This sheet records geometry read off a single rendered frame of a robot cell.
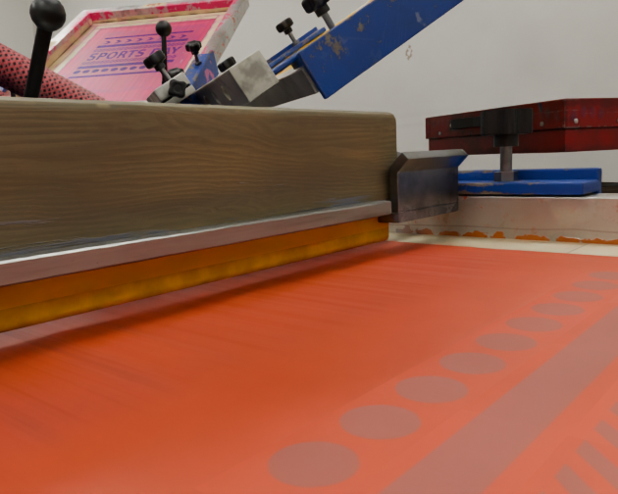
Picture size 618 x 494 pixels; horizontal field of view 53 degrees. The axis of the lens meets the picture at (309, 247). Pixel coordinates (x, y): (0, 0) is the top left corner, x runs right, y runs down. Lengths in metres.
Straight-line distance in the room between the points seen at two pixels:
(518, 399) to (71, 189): 0.20
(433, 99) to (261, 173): 2.21
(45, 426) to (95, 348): 0.08
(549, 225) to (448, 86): 2.03
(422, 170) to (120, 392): 0.33
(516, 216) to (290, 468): 0.40
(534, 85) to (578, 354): 2.17
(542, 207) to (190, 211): 0.29
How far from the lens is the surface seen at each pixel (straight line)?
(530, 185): 0.52
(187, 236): 0.31
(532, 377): 0.22
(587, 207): 0.51
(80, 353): 0.27
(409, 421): 0.18
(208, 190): 0.34
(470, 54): 2.50
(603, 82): 2.32
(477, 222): 0.54
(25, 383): 0.24
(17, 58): 1.01
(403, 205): 0.47
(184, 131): 0.33
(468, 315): 0.29
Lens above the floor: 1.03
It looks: 8 degrees down
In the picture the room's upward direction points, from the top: 3 degrees counter-clockwise
